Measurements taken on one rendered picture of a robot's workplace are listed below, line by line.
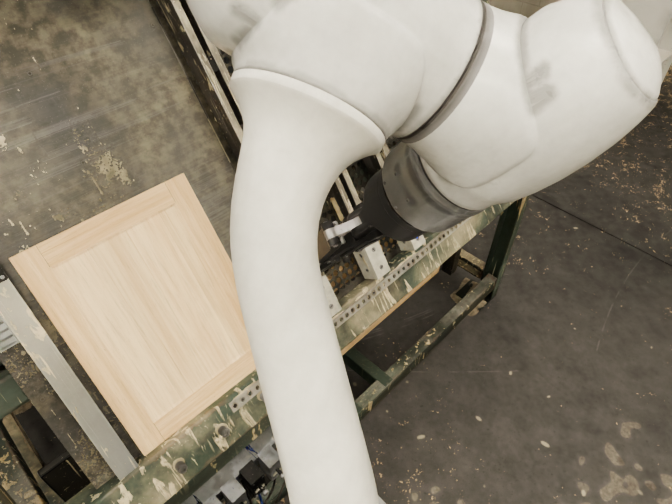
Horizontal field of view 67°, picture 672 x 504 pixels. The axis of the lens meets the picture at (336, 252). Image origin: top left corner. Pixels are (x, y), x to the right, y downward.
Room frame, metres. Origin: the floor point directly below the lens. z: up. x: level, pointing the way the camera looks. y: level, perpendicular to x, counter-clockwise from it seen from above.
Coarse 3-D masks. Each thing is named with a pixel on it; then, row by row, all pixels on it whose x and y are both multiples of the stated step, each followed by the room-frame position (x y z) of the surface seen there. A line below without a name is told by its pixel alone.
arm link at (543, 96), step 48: (576, 0) 0.32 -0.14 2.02; (480, 48) 0.30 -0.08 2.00; (528, 48) 0.30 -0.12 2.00; (576, 48) 0.28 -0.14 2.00; (624, 48) 0.28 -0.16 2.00; (480, 96) 0.28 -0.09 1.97; (528, 96) 0.28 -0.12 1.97; (576, 96) 0.27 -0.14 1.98; (624, 96) 0.27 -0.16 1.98; (432, 144) 0.29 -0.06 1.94; (480, 144) 0.28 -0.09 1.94; (528, 144) 0.27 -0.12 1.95; (576, 144) 0.27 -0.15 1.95; (480, 192) 0.30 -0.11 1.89; (528, 192) 0.29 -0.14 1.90
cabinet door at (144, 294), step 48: (144, 192) 0.99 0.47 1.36; (192, 192) 1.05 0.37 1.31; (48, 240) 0.82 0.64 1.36; (96, 240) 0.86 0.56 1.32; (144, 240) 0.91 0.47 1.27; (192, 240) 0.96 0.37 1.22; (48, 288) 0.74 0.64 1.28; (96, 288) 0.78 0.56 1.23; (144, 288) 0.83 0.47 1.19; (192, 288) 0.88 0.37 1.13; (96, 336) 0.71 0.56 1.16; (144, 336) 0.75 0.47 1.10; (192, 336) 0.79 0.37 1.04; (240, 336) 0.84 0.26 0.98; (96, 384) 0.63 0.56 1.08; (144, 384) 0.66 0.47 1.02; (192, 384) 0.70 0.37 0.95; (144, 432) 0.58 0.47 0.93
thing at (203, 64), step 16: (160, 0) 1.34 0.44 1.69; (176, 0) 1.31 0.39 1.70; (176, 16) 1.30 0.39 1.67; (192, 16) 1.32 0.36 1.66; (176, 32) 1.31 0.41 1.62; (192, 32) 1.28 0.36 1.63; (192, 48) 1.26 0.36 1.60; (208, 48) 1.28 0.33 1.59; (192, 64) 1.28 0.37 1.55; (208, 64) 1.25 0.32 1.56; (224, 64) 1.28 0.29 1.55; (208, 80) 1.23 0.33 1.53; (224, 80) 1.25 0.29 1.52; (208, 96) 1.24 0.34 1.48; (224, 96) 1.22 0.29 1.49; (224, 112) 1.20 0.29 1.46; (240, 112) 1.21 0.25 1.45; (224, 128) 1.20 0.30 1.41; (240, 128) 1.18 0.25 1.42; (240, 144) 1.16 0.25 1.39; (336, 304) 0.98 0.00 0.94
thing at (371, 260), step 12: (336, 180) 1.24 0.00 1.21; (348, 180) 1.26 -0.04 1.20; (336, 192) 1.23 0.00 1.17; (348, 192) 1.25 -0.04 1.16; (348, 204) 1.21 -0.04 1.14; (360, 252) 1.15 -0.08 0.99; (372, 252) 1.15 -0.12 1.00; (360, 264) 1.15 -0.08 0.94; (372, 264) 1.12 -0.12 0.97; (384, 264) 1.14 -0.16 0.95; (372, 276) 1.11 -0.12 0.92
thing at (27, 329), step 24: (0, 288) 0.70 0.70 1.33; (0, 312) 0.66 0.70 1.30; (24, 312) 0.68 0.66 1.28; (24, 336) 0.64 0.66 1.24; (48, 336) 0.66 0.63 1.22; (48, 360) 0.62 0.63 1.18; (72, 384) 0.60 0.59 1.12; (72, 408) 0.56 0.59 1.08; (96, 408) 0.58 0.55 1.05; (96, 432) 0.54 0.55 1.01; (120, 456) 0.51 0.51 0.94
